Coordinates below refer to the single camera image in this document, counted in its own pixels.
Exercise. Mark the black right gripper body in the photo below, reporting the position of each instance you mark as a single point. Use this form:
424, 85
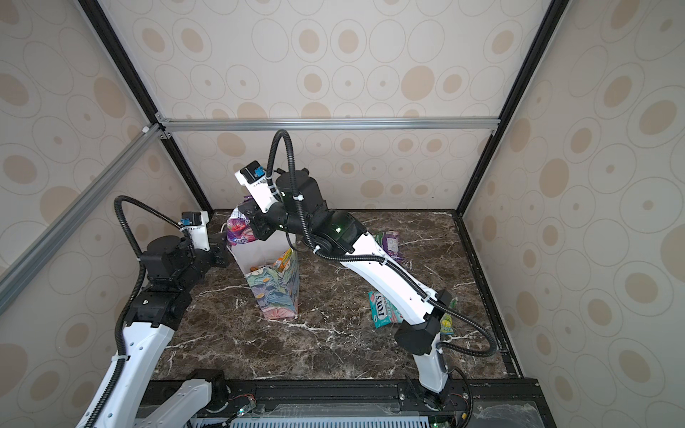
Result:
263, 223

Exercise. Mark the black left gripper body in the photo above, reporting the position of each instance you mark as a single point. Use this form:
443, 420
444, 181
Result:
217, 254

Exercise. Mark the small purple candy bag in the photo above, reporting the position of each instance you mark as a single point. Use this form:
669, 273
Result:
238, 229

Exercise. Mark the white paper bag colourful print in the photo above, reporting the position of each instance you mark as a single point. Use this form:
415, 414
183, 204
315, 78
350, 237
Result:
277, 295

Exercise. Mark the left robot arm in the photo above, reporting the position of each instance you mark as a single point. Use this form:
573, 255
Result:
174, 267

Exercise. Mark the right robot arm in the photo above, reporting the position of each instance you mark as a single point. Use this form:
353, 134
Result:
293, 204

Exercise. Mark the purple berries candy bag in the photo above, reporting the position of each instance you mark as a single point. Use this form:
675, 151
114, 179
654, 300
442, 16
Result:
390, 242

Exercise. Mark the teal spring candy bag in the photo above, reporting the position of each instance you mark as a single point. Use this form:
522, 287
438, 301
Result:
383, 312

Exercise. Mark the yellow green candy bag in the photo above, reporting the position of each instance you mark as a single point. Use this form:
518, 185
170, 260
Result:
447, 324

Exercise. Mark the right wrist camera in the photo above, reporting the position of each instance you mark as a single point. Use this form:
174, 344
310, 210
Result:
253, 177

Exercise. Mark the horizontal aluminium rail back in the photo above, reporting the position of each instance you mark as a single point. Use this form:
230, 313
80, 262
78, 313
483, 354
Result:
340, 124

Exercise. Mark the aluminium rail left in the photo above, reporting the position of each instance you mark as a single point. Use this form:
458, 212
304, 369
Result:
32, 261

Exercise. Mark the black vertical frame post left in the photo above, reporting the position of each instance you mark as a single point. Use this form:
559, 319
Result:
95, 14

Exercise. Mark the black vertical frame post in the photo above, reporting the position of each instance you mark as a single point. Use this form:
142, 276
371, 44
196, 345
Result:
95, 14
541, 40

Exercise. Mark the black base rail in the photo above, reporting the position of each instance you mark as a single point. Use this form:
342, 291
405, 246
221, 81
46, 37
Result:
380, 403

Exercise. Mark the black vertical frame post right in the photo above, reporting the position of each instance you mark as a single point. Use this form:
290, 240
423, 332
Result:
541, 40

